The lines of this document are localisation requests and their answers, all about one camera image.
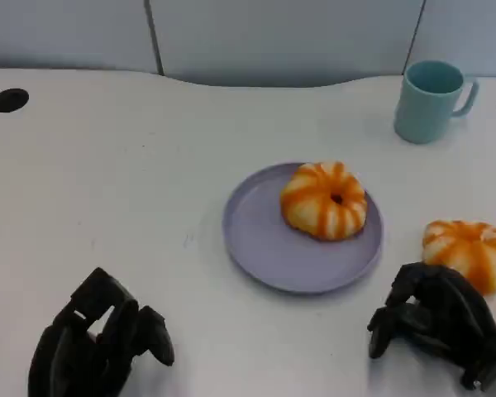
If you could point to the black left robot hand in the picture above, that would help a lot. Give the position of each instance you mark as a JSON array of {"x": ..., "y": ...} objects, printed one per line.
[{"x": 70, "y": 355}]

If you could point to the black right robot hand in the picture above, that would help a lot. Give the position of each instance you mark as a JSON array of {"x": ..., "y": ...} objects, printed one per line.
[{"x": 446, "y": 314}]

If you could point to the orange white toy bread roll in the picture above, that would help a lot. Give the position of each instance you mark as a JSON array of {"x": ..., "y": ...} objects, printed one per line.
[
  {"x": 322, "y": 202},
  {"x": 471, "y": 248}
]

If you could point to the lilac plate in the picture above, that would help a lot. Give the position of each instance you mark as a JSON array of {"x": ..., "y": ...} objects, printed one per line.
[{"x": 264, "y": 244}]

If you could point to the pale green mug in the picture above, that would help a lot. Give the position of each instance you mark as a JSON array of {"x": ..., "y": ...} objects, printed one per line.
[{"x": 423, "y": 111}]

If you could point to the grey partition panel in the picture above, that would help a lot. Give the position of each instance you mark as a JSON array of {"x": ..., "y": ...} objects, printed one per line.
[
  {"x": 467, "y": 29},
  {"x": 66, "y": 29},
  {"x": 281, "y": 37}
]

